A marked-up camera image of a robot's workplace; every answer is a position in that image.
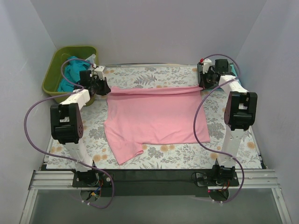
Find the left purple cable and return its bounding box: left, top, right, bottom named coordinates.
left=23, top=59, right=115, bottom=210

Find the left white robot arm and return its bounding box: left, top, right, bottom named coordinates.
left=50, top=66, right=111, bottom=187

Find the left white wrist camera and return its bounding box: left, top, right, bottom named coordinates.
left=92, top=63, right=106, bottom=80

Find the pink t-shirt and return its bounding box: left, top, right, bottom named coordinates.
left=104, top=86, right=210, bottom=165

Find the green plastic bin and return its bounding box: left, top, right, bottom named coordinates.
left=42, top=45, right=99, bottom=96

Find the folded teal t-shirt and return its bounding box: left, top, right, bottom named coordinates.
left=230, top=63, right=242, bottom=86

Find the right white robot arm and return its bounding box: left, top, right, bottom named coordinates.
left=197, top=58, right=258, bottom=186

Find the folded dark grey t-shirt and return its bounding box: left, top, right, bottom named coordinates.
left=197, top=59, right=234, bottom=90

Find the teal t-shirt in bin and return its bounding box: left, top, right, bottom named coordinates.
left=57, top=60, right=91, bottom=92

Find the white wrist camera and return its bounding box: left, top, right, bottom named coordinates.
left=197, top=58, right=212, bottom=74
left=92, top=63, right=106, bottom=80

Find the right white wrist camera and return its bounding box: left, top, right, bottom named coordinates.
left=197, top=58, right=212, bottom=74

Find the white garment in bin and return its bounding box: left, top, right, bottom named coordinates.
left=86, top=54, right=96, bottom=64

